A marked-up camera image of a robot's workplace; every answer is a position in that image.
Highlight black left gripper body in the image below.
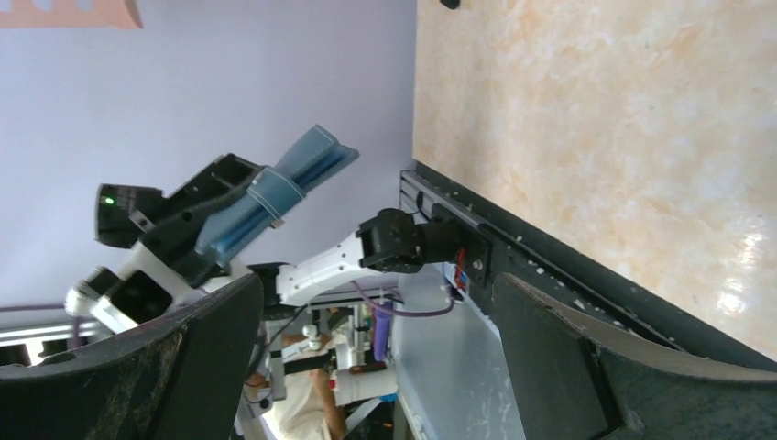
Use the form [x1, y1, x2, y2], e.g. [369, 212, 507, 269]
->
[65, 154, 262, 334]

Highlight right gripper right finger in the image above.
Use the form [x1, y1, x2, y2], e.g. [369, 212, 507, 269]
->
[491, 273, 776, 439]

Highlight pink perforated music stand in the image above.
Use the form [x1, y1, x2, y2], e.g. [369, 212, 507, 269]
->
[1, 0, 143, 30]

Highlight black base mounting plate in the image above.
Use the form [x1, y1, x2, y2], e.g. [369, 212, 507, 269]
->
[411, 163, 776, 371]

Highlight blue leather card holder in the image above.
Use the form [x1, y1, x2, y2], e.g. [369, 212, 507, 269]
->
[194, 125, 359, 268]

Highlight person in beige clothes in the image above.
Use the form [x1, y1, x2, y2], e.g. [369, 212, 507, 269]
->
[242, 315, 402, 440]

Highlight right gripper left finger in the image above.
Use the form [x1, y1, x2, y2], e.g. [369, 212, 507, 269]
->
[1, 275, 263, 439]

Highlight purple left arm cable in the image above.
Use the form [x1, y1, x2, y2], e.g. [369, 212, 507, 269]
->
[352, 279, 456, 319]

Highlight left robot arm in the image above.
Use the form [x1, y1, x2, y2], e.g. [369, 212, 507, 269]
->
[64, 148, 476, 333]

